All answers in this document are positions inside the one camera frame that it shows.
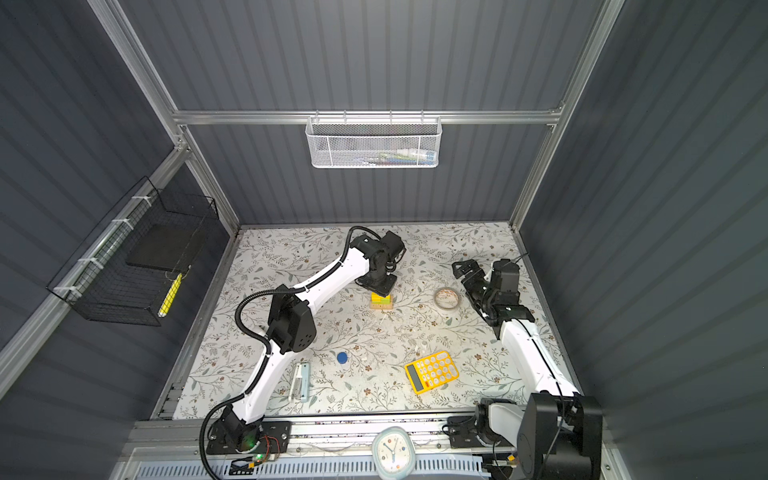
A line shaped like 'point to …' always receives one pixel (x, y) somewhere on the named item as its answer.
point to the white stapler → (300, 387)
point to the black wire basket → (128, 269)
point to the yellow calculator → (431, 371)
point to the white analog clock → (393, 453)
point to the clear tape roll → (446, 298)
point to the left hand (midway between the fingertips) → (382, 289)
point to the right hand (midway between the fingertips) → (463, 275)
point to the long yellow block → (377, 299)
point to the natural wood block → (379, 306)
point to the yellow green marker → (165, 306)
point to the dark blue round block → (342, 357)
